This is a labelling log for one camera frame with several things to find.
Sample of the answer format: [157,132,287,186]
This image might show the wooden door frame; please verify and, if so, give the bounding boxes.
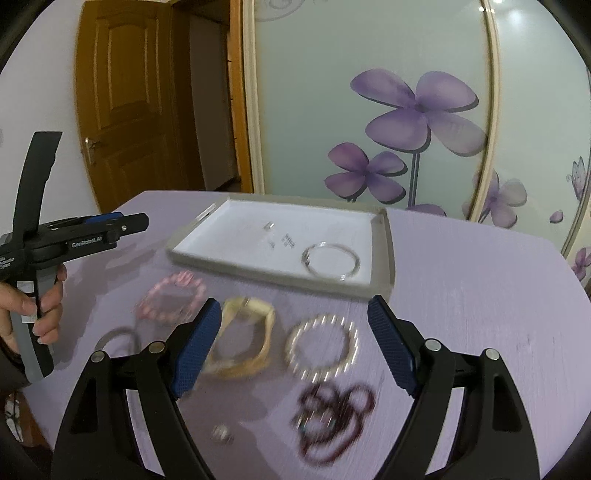
[168,0,254,192]

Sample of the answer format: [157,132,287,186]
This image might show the grey cardboard tray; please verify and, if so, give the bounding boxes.
[165,196,397,298]

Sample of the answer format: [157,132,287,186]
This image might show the person's left hand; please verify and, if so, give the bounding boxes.
[0,267,68,347]

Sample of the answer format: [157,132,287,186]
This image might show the floral glass sliding door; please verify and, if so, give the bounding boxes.
[564,185,591,296]
[242,0,502,219]
[480,0,591,259]

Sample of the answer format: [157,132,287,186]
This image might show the silver bangle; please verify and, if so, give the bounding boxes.
[301,242,362,280]

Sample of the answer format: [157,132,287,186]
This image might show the dark red bead necklace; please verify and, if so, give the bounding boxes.
[292,382,376,462]

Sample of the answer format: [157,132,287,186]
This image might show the purple tablecloth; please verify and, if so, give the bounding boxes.
[18,189,591,480]

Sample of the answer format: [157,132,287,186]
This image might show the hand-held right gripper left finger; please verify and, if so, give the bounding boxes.
[50,298,223,480]

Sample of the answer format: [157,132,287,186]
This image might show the brown wooden door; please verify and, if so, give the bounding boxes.
[76,0,190,213]

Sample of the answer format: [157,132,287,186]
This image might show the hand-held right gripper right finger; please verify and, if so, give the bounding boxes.
[367,294,541,480]

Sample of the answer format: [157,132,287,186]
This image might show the white pearl bracelet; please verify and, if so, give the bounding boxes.
[284,314,360,381]

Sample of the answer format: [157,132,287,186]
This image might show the person's left forearm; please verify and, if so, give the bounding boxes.
[0,335,29,386]

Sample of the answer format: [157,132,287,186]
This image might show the beige bracelet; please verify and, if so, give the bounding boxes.
[203,298,277,380]

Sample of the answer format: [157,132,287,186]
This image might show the black bangle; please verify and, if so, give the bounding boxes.
[95,327,141,358]

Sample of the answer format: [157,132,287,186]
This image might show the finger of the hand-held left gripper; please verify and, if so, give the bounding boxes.
[107,213,150,242]
[74,211,124,228]

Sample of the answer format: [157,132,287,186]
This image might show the pink bead bracelet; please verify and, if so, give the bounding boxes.
[136,271,207,324]

